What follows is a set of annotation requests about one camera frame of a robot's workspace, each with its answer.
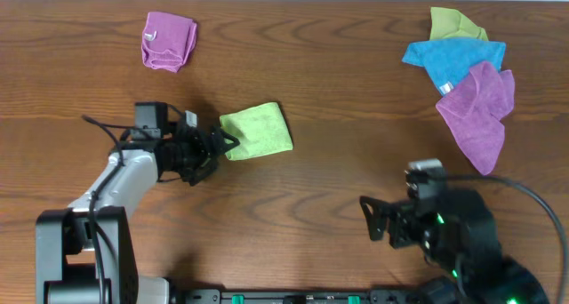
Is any light green cloth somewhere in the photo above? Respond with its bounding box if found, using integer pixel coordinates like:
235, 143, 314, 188
220, 102, 293, 161

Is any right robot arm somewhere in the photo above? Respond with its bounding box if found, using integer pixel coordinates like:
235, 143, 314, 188
359, 188, 549, 304

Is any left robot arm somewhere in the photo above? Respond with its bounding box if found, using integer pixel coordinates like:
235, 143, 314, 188
35, 101, 239, 304

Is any folded purple cloth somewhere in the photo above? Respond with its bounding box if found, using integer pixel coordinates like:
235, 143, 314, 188
141, 12, 197, 73

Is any purple crumpled cloth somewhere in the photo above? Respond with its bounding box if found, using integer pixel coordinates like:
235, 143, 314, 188
436, 61, 515, 175

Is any blue cloth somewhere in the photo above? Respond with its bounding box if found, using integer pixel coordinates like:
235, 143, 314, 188
402, 37, 507, 96

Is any olive green cloth at back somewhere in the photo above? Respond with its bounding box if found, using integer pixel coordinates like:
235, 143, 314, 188
429, 7, 488, 41

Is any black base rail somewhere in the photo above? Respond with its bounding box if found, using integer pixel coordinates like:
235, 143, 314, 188
167, 288, 425, 304

